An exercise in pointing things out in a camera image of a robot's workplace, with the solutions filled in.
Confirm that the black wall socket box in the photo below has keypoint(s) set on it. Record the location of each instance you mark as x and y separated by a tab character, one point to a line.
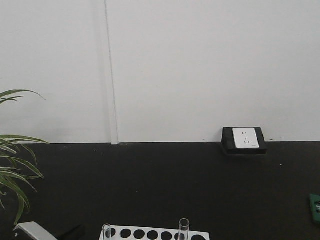
228	143

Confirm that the green potted spider plant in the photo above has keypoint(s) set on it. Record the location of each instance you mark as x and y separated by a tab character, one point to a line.
19	169

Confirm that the white test tube rack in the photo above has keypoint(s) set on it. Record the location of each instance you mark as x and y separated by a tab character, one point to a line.
119	232

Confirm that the green box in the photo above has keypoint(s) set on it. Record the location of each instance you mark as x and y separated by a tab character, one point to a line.
314	202

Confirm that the glass test tube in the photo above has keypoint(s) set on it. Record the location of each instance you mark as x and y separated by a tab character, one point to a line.
106	232
184	227

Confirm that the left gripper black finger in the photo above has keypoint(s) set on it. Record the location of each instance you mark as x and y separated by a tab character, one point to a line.
75	233

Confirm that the white power socket plate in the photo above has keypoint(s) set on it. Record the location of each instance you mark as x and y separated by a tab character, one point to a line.
245	138

